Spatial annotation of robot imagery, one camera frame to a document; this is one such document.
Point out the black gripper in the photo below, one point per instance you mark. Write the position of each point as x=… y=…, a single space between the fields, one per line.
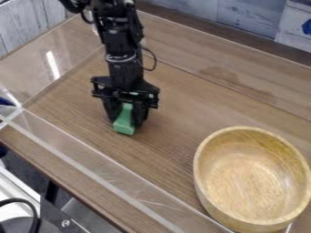
x=143 y=93

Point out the green rectangular block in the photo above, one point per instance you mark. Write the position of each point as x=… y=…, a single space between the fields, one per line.
x=123 y=124

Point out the brown wooden bowl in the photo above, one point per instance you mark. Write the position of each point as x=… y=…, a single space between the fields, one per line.
x=253 y=179

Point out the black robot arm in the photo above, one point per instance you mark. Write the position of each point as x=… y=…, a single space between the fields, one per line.
x=125 y=87

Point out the black table leg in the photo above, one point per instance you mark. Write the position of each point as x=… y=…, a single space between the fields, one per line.
x=53 y=192

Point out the black metal clamp base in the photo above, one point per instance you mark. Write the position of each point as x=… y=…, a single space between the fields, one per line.
x=47 y=220

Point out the white box blue label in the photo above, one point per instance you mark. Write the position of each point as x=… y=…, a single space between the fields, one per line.
x=294 y=28

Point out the clear acrylic front wall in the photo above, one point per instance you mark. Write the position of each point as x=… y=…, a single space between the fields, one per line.
x=134 y=204

